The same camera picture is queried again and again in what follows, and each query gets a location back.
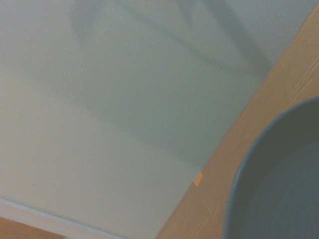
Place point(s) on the green round plate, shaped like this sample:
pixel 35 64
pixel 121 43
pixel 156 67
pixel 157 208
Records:
pixel 279 179

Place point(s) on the pale partition panel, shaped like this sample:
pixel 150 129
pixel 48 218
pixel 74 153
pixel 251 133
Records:
pixel 112 99

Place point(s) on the small orange tape piece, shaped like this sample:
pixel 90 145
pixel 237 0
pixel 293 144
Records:
pixel 198 178

